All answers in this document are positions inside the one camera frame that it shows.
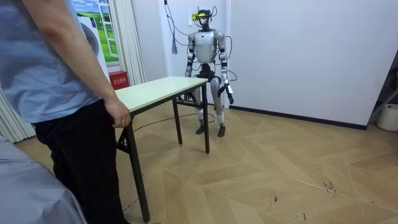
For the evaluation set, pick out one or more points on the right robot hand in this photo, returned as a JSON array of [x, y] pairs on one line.
[[187, 97]]

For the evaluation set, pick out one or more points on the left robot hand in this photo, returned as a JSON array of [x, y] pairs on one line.
[[229, 91]]

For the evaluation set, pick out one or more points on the white folding table black legs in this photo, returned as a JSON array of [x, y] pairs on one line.
[[155, 90]]

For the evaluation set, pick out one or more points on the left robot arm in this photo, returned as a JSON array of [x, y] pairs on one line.
[[222, 56]]

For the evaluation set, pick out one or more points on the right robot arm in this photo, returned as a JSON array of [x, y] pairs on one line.
[[190, 46]]

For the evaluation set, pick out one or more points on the robot legs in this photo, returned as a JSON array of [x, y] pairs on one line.
[[216, 93]]

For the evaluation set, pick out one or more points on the red box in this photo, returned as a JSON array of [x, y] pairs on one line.
[[119, 80]]

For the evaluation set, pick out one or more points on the robot body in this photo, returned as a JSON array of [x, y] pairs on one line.
[[204, 46]]

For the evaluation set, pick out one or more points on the white pleated curtain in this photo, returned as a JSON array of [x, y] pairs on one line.
[[129, 40], [12, 124]]

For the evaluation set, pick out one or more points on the grey bed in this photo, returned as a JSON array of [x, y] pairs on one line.
[[28, 186]]

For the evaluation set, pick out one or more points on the white bucket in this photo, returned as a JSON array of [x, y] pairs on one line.
[[388, 118]]

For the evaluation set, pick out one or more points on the window landscape wall poster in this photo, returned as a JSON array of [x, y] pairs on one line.
[[105, 37]]

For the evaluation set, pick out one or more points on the white wall plate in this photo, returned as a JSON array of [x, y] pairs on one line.
[[190, 19]]

